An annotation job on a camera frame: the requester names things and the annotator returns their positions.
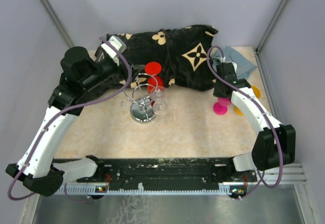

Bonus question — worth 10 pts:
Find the red plastic wine glass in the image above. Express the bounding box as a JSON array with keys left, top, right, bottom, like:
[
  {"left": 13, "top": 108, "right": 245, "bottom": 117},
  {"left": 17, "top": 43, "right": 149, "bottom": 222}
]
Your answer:
[{"left": 145, "top": 61, "right": 164, "bottom": 93}]

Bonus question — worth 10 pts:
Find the pink plastic wine glass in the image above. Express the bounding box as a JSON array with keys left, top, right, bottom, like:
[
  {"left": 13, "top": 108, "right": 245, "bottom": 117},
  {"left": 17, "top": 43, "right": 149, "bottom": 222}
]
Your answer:
[{"left": 213, "top": 98, "right": 231, "bottom": 115}]

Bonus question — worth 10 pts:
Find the yellow plastic wine glass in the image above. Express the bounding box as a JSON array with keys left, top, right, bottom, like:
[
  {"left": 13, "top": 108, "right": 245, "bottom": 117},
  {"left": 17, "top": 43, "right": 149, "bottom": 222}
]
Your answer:
[{"left": 234, "top": 85, "right": 261, "bottom": 116}]

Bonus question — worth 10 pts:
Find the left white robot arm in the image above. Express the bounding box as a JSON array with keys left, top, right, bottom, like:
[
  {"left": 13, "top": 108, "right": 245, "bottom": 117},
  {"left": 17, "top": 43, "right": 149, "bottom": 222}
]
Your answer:
[{"left": 6, "top": 44, "right": 134, "bottom": 201}]

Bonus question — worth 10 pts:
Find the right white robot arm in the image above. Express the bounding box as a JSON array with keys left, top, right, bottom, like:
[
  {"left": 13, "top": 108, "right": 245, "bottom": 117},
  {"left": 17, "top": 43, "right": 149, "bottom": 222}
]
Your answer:
[{"left": 213, "top": 62, "right": 296, "bottom": 181}]

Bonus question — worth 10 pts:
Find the chrome wine glass rack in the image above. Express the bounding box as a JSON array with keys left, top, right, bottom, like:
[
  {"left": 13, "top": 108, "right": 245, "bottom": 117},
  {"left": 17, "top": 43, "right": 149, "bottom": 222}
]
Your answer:
[{"left": 121, "top": 73, "right": 158, "bottom": 124}]

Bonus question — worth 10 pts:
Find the clear wine glass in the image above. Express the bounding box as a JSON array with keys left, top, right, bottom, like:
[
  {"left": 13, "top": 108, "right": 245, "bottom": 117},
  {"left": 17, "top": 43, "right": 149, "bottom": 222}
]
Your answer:
[{"left": 150, "top": 86, "right": 168, "bottom": 115}]

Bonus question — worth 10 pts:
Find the blue denim cloth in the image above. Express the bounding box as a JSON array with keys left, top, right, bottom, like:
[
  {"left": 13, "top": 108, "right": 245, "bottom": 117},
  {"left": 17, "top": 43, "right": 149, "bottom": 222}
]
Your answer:
[{"left": 210, "top": 47, "right": 257, "bottom": 80}]

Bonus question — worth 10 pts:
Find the black patterned plush blanket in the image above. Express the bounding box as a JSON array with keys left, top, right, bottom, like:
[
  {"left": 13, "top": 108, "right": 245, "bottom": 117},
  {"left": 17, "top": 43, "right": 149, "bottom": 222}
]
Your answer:
[{"left": 117, "top": 24, "right": 218, "bottom": 91}]

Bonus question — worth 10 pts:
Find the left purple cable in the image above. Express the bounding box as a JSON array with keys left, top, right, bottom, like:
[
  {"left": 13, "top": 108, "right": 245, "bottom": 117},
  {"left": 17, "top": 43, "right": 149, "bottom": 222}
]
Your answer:
[{"left": 7, "top": 36, "right": 133, "bottom": 204}]

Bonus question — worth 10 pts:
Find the purple cable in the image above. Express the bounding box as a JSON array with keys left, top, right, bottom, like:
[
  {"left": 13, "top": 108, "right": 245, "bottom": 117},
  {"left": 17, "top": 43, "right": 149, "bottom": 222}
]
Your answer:
[
  {"left": 7, "top": 36, "right": 133, "bottom": 204},
  {"left": 207, "top": 46, "right": 284, "bottom": 201}
]

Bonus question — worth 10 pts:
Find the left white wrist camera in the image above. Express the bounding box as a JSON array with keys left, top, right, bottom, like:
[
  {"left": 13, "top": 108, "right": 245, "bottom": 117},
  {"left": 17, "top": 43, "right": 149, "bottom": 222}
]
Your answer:
[{"left": 100, "top": 36, "right": 126, "bottom": 65}]

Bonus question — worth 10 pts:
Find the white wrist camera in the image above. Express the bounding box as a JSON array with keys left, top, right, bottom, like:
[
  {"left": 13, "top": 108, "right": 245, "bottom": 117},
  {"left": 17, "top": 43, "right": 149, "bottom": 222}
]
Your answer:
[
  {"left": 220, "top": 57, "right": 238, "bottom": 72},
  {"left": 100, "top": 36, "right": 126, "bottom": 65}
]

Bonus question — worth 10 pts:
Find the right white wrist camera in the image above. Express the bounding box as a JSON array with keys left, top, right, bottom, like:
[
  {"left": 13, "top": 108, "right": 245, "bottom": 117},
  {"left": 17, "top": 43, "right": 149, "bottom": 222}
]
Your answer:
[{"left": 220, "top": 57, "right": 238, "bottom": 72}]

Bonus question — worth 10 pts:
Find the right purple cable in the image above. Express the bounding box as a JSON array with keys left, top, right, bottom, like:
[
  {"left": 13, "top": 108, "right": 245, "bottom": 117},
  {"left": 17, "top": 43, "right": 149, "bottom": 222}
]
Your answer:
[{"left": 207, "top": 46, "right": 284, "bottom": 201}]

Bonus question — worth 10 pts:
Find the grey slotted cable duct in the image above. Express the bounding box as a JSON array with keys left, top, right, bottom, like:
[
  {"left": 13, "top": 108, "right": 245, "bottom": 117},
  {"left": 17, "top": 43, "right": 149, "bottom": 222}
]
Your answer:
[{"left": 58, "top": 182, "right": 254, "bottom": 196}]

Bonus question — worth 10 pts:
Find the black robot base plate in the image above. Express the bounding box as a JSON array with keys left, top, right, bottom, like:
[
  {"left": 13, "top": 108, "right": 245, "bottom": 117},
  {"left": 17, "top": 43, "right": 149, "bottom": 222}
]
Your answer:
[{"left": 53, "top": 155, "right": 257, "bottom": 191}]

